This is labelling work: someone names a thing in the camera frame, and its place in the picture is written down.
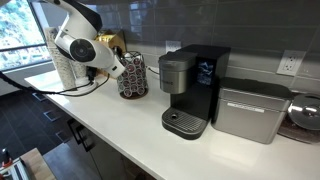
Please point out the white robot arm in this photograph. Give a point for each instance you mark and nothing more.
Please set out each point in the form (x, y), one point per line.
(76, 38)

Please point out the black Keurig coffee maker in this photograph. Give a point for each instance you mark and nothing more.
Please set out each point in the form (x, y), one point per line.
(191, 75)

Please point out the silver countertop ice maker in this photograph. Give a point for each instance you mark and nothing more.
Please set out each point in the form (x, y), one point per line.
(251, 109)

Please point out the window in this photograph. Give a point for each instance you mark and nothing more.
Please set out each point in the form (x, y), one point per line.
(22, 41)

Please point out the wooden side table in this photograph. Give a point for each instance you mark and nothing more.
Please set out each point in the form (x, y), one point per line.
(36, 166)

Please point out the red black tool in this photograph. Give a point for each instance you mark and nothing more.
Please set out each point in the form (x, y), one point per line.
(6, 158)

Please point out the wire coffee pod rack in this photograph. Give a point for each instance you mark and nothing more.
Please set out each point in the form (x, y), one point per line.
(132, 83)

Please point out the white wall outlet left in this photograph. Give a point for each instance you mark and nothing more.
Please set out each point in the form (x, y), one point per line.
(172, 46)

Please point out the white wall outlet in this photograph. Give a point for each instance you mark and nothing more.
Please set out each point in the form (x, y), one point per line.
(172, 46)
(290, 62)

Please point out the black cabinet door handle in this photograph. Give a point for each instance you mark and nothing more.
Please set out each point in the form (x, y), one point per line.
(78, 132)

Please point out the white wall outlet right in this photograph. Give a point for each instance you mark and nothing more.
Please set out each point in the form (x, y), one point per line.
(290, 62)

